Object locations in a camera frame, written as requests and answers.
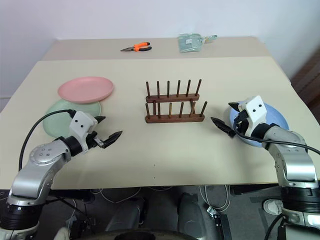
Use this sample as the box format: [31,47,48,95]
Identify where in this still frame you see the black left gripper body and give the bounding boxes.
[85,129,105,150]

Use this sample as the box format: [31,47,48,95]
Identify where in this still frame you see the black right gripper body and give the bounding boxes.
[233,110,251,138]

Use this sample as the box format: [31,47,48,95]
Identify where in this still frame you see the wooden dish rack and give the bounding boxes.
[144,78,209,124]

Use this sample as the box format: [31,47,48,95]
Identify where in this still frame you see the blue plate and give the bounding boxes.
[228,100,290,148]

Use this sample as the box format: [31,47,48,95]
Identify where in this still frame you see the pink plate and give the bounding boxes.
[57,76,115,105]

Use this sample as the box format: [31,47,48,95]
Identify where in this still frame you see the green plate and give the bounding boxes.
[42,99,103,139]

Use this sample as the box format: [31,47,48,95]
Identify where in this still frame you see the pale green packet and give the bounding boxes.
[177,33,204,54]

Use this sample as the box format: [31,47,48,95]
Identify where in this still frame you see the brown wooden cabinet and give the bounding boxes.
[290,52,320,109]

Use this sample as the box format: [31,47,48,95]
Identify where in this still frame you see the dark rounded grey shape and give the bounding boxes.
[178,192,209,234]
[105,196,149,233]

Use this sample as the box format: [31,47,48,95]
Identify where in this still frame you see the orange black pliers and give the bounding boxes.
[120,41,153,53]

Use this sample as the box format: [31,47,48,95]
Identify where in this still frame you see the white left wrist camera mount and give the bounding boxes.
[68,111,99,153]

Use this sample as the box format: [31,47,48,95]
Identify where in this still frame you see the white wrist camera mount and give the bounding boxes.
[68,111,99,153]
[237,95,269,137]

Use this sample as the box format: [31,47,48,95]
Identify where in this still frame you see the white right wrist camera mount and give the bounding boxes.
[237,95,269,137]

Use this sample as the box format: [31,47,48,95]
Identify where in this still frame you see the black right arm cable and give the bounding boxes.
[234,128,320,154]

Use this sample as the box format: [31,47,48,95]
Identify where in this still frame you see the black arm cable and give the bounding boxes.
[18,109,76,173]
[234,128,320,154]

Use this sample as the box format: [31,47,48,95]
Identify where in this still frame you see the white floor cable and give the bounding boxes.
[199,184,231,211]
[90,186,142,204]

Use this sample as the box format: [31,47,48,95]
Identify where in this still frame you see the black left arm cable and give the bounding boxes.
[18,109,76,173]

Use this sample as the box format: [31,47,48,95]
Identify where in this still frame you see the black metal bracket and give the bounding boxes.
[206,206,235,240]

